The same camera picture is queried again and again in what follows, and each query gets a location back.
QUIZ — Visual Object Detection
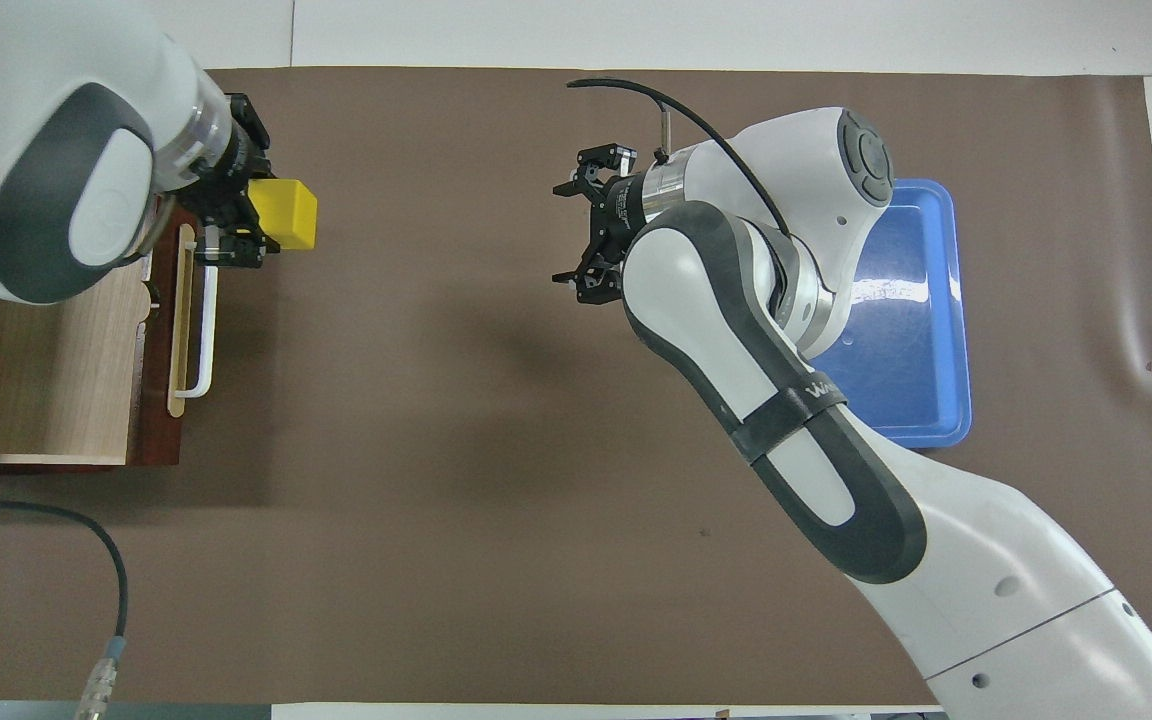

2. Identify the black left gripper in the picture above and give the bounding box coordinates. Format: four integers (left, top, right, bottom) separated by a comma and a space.
174, 92, 279, 270

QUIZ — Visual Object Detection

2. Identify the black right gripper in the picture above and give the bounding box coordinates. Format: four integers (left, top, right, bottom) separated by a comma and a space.
552, 144, 653, 306

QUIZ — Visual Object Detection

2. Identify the yellow cube block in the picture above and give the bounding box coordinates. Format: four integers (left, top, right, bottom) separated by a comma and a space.
247, 178, 319, 252

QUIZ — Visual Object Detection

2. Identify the brown table mat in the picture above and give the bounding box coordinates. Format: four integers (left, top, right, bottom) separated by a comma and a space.
0, 66, 1152, 707

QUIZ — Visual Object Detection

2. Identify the blue plastic tray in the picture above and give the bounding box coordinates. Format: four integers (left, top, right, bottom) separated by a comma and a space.
804, 178, 975, 449

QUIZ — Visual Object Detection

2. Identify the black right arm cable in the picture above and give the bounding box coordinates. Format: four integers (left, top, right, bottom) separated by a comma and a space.
565, 77, 799, 243

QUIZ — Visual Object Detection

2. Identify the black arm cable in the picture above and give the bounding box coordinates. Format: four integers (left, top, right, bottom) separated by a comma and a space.
565, 77, 799, 243
0, 496, 130, 720

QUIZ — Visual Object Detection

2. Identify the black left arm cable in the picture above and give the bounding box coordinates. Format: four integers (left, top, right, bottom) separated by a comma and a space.
0, 496, 130, 720

